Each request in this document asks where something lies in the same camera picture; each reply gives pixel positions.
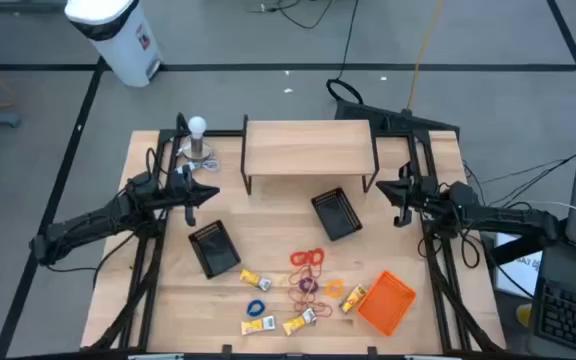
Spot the light bulb table lamp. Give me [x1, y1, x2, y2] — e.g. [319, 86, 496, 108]
[181, 115, 214, 162]

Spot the small yellow object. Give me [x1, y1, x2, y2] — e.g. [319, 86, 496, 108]
[515, 303, 533, 329]

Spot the black floor cable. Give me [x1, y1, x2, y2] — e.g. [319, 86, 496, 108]
[245, 0, 337, 30]

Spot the white trash bin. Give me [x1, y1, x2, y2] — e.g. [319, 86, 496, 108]
[64, 0, 164, 89]

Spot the orange coil hair tie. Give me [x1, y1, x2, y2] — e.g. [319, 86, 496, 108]
[325, 278, 345, 300]

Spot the orange mesh tray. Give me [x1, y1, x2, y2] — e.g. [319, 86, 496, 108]
[356, 269, 418, 338]

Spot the blue coil hair tie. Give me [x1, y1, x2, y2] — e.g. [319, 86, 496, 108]
[246, 298, 267, 318]

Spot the white printed paper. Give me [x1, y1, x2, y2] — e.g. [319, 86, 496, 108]
[492, 234, 544, 300]

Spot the black mesh tray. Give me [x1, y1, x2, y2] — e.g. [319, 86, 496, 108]
[310, 186, 364, 243]
[187, 218, 243, 280]

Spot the black perforated panel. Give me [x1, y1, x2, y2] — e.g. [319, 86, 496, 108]
[334, 98, 462, 135]

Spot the purple coil hair tie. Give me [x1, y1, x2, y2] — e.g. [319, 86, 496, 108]
[298, 276, 320, 296]

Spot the yellow hanging cable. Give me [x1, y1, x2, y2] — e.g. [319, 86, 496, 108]
[406, 0, 444, 114]

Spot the wooden desk shelf riser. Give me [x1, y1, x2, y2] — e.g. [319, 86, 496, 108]
[240, 113, 381, 196]

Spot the grey laptop black keyboard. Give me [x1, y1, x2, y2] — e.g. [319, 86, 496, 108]
[526, 237, 576, 359]

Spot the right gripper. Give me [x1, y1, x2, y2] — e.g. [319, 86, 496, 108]
[375, 162, 427, 229]

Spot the white adapter with cable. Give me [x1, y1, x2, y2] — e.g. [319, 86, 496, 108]
[175, 155, 222, 176]

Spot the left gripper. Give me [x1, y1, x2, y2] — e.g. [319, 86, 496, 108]
[167, 167, 221, 227]

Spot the yellow crayon pack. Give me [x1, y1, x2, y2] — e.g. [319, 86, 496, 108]
[238, 268, 273, 293]
[239, 314, 278, 337]
[281, 306, 318, 337]
[340, 282, 369, 315]

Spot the black hanging cable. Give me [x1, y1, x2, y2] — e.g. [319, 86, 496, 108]
[326, 0, 364, 106]

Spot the black desk bar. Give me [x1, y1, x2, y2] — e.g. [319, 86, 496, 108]
[490, 234, 549, 266]

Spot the black aluminium table frame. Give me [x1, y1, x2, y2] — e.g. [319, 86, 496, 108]
[80, 112, 507, 357]

